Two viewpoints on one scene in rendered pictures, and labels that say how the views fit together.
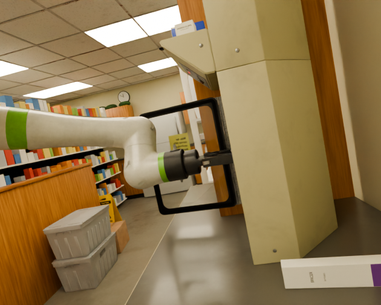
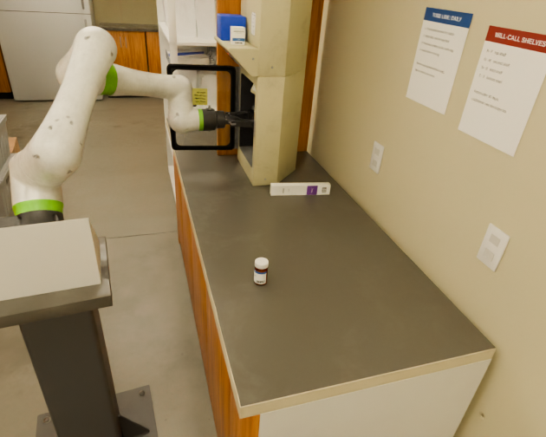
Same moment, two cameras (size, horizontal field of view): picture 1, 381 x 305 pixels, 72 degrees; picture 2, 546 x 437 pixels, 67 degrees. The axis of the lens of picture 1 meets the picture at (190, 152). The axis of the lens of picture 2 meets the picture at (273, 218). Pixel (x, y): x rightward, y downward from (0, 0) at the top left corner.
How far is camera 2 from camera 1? 115 cm
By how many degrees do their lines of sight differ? 37
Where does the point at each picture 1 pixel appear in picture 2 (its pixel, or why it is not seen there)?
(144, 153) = (188, 108)
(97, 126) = (159, 84)
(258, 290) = (258, 196)
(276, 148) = (279, 126)
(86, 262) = not seen: outside the picture
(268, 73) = (284, 84)
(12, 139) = (107, 90)
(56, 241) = not seen: outside the picture
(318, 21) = (315, 24)
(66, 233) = not seen: outside the picture
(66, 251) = not seen: outside the picture
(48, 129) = (130, 84)
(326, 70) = (311, 62)
